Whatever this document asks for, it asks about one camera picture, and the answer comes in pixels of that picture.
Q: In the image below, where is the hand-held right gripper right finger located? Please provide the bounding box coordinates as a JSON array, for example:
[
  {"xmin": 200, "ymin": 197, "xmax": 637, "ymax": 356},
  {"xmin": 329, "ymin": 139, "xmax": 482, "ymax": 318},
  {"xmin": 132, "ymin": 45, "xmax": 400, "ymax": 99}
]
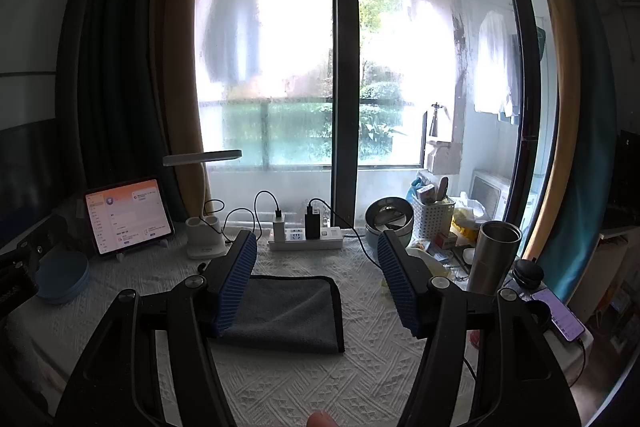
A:
[{"xmin": 376, "ymin": 231, "xmax": 583, "ymax": 427}]

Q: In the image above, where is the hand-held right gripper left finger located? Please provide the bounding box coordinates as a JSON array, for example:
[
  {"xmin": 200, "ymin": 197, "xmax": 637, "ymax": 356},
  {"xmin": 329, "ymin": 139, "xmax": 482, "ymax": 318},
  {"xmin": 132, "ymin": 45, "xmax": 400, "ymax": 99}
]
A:
[{"xmin": 52, "ymin": 231, "xmax": 258, "ymax": 427}]

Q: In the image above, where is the grey towel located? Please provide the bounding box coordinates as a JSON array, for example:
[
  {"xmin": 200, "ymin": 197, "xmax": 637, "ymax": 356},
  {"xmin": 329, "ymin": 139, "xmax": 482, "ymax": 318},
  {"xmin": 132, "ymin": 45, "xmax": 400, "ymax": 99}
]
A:
[{"xmin": 217, "ymin": 275, "xmax": 347, "ymax": 355}]

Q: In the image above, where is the white desk lamp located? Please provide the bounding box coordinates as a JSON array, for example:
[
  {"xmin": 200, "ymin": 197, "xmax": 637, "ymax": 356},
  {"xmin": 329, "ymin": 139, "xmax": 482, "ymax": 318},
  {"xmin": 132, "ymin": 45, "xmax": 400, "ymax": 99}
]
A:
[{"xmin": 163, "ymin": 150, "xmax": 244, "ymax": 261}]

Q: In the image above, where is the stainless steel bowl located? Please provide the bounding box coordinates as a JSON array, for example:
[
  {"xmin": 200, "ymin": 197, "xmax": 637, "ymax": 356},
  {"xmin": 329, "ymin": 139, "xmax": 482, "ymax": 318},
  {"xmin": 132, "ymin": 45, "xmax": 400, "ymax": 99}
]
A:
[{"xmin": 364, "ymin": 197, "xmax": 415, "ymax": 239}]

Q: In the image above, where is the white plastic basket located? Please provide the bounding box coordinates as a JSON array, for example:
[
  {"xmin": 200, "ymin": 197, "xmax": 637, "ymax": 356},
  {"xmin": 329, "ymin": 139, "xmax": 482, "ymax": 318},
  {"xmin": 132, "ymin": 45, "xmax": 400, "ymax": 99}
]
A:
[{"xmin": 410, "ymin": 196, "xmax": 456, "ymax": 241}]

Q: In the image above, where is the white power strip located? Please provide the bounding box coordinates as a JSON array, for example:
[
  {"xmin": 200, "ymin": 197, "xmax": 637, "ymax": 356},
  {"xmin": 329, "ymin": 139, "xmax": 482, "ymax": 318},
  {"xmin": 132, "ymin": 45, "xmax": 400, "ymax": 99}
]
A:
[{"xmin": 268, "ymin": 227, "xmax": 345, "ymax": 252}]

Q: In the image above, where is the white tablet stand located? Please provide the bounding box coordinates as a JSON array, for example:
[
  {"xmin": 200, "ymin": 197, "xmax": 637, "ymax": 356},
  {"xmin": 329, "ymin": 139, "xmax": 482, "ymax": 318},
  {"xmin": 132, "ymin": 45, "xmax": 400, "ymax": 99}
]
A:
[{"xmin": 107, "ymin": 234, "xmax": 174, "ymax": 261}]

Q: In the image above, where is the yellow plastic bag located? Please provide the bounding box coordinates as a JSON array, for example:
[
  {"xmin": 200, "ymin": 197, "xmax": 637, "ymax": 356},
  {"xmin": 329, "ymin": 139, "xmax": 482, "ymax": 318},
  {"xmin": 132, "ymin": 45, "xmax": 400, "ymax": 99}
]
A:
[{"xmin": 451, "ymin": 201, "xmax": 485, "ymax": 239}]

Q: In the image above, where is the stainless steel tumbler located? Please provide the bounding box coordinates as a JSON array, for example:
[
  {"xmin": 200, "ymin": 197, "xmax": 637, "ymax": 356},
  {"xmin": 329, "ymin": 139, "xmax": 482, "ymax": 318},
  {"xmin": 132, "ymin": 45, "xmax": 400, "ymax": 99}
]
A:
[{"xmin": 466, "ymin": 220, "xmax": 523, "ymax": 296}]

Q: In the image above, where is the black charger plug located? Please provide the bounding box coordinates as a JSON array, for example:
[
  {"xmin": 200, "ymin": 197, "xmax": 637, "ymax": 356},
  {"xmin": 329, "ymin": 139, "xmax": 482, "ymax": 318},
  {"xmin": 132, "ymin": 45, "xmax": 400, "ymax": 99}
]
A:
[{"xmin": 304, "ymin": 204, "xmax": 322, "ymax": 239}]

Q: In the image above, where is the white textured tablecloth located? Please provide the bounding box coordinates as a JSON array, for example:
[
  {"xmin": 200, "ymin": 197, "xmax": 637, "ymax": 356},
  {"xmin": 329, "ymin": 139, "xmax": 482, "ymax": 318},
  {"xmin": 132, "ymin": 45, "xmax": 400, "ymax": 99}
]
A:
[{"xmin": 0, "ymin": 217, "xmax": 596, "ymax": 427}]

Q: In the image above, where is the tablet with lit screen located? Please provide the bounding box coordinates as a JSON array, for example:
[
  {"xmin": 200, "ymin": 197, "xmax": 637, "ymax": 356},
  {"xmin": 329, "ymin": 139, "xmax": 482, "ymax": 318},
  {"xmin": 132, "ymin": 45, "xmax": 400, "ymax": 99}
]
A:
[{"xmin": 83, "ymin": 178, "xmax": 175, "ymax": 263}]

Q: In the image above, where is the white microwave oven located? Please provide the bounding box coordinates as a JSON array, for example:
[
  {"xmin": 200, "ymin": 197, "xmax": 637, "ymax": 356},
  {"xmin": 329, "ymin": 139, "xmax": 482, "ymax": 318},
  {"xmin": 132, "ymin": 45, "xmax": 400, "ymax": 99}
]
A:
[{"xmin": 469, "ymin": 169, "xmax": 514, "ymax": 221}]

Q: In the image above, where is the cardboard box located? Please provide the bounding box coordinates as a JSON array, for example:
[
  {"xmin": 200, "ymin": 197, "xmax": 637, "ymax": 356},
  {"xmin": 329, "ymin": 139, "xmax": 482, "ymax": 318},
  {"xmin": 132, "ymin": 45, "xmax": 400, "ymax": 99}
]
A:
[{"xmin": 424, "ymin": 139, "xmax": 462, "ymax": 176}]

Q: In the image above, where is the smartphone with lit screen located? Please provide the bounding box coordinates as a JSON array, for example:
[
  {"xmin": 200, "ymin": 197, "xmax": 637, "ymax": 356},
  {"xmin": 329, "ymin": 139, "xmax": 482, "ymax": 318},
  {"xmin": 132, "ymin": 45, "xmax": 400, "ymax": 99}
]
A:
[{"xmin": 530, "ymin": 289, "xmax": 586, "ymax": 342}]

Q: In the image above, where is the white shelf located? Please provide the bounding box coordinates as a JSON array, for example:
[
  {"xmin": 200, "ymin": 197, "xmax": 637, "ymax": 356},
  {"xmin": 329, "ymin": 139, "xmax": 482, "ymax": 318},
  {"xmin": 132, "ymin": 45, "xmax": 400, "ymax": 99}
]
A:
[{"xmin": 582, "ymin": 202, "xmax": 640, "ymax": 350}]

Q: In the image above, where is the dark curtain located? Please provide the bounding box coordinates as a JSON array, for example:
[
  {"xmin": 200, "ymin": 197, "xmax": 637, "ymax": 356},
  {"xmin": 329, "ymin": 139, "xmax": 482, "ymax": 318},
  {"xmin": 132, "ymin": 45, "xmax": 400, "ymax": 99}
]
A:
[{"xmin": 75, "ymin": 0, "xmax": 173, "ymax": 230}]

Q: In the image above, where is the teal curtain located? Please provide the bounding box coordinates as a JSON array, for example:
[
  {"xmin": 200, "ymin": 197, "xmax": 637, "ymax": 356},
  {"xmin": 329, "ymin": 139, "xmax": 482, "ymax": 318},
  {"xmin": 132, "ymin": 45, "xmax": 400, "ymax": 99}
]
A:
[{"xmin": 537, "ymin": 0, "xmax": 617, "ymax": 305}]

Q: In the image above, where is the yellow curtain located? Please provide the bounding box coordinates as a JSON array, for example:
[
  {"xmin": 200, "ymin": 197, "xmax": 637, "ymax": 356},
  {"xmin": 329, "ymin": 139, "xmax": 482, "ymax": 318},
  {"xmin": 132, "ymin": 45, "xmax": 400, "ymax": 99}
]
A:
[
  {"xmin": 509, "ymin": 0, "xmax": 582, "ymax": 260},
  {"xmin": 149, "ymin": 0, "xmax": 213, "ymax": 219}
]

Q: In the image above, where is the hanging white shirt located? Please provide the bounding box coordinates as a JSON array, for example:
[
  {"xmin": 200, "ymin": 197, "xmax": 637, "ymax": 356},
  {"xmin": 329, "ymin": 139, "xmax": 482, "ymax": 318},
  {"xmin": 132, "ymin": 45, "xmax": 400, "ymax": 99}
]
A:
[{"xmin": 474, "ymin": 11, "xmax": 522, "ymax": 118}]

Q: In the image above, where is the hanging blue shirt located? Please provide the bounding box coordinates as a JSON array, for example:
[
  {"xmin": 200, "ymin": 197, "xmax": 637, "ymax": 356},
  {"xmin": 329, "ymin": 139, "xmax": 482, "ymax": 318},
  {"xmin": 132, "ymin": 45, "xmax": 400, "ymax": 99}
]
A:
[{"xmin": 202, "ymin": 0, "xmax": 262, "ymax": 84}]

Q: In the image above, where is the black charging cable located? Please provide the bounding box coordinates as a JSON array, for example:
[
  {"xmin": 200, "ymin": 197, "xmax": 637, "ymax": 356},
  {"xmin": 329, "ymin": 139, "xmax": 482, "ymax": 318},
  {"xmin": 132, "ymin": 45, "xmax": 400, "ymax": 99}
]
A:
[
  {"xmin": 309, "ymin": 198, "xmax": 382, "ymax": 264},
  {"xmin": 221, "ymin": 190, "xmax": 282, "ymax": 244}
]

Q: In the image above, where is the black window frame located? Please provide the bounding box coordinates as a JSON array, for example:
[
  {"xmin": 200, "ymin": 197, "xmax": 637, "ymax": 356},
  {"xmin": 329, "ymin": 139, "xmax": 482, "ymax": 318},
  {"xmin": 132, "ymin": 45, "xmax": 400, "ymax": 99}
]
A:
[{"xmin": 329, "ymin": 0, "xmax": 361, "ymax": 229}]

